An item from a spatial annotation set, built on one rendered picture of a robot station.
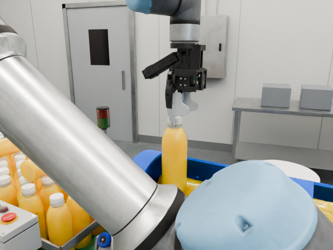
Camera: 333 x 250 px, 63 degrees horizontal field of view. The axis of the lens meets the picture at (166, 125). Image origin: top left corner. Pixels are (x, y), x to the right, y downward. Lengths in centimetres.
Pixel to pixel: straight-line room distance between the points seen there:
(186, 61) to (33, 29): 490
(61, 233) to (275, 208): 76
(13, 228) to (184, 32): 64
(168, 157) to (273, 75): 336
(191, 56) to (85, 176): 45
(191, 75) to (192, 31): 10
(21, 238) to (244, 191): 69
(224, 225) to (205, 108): 394
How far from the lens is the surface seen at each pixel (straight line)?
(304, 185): 72
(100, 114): 135
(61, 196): 89
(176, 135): 73
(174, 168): 76
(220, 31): 382
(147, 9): 62
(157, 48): 427
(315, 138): 424
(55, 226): 91
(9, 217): 86
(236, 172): 29
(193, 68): 69
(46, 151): 34
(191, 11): 69
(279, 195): 24
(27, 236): 86
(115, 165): 33
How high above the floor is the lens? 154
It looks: 16 degrees down
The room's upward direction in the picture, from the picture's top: straight up
